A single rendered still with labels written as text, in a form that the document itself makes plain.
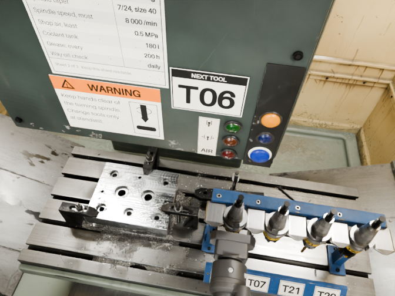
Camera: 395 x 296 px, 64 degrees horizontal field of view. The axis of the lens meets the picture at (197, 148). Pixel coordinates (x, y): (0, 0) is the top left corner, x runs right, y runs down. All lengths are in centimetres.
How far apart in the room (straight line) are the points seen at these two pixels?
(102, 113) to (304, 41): 30
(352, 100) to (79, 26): 163
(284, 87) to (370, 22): 122
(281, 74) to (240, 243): 56
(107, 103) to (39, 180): 126
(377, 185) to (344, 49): 63
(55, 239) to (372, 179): 133
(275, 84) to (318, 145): 157
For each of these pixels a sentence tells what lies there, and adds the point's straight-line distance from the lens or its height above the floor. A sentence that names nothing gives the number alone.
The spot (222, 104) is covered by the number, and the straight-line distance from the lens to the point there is 43.
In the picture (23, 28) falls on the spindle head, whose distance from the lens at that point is 46.
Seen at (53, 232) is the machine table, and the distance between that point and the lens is 129.
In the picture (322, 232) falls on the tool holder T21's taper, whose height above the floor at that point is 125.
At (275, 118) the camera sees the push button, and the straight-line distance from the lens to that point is 43.
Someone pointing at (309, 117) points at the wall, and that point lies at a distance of 194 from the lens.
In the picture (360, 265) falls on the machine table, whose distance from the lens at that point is 130.
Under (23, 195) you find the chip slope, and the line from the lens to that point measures 168.
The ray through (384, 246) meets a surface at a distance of 98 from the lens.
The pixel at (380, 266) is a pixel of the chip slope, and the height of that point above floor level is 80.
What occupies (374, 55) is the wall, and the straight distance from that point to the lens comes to 171.
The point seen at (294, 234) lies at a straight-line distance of 89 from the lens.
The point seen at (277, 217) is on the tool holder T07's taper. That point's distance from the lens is 83.
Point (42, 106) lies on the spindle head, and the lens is 55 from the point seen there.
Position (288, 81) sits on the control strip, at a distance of 40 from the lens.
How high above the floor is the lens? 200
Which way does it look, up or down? 52 degrees down
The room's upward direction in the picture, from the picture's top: 3 degrees clockwise
